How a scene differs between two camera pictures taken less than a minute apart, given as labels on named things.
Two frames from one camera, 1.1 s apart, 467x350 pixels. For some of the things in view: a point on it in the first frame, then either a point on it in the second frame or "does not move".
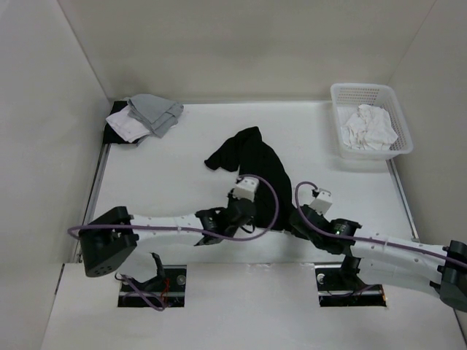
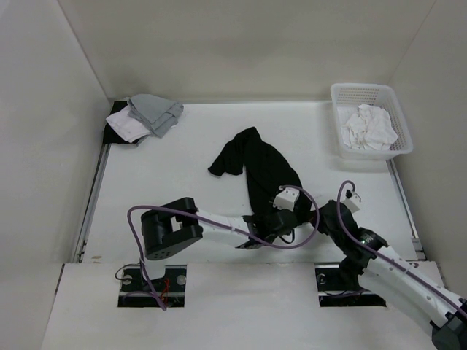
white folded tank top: (128, 125) does not move
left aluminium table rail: (93, 198) does not move
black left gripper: (230, 200) → (287, 233)
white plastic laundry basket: (371, 123) does not move
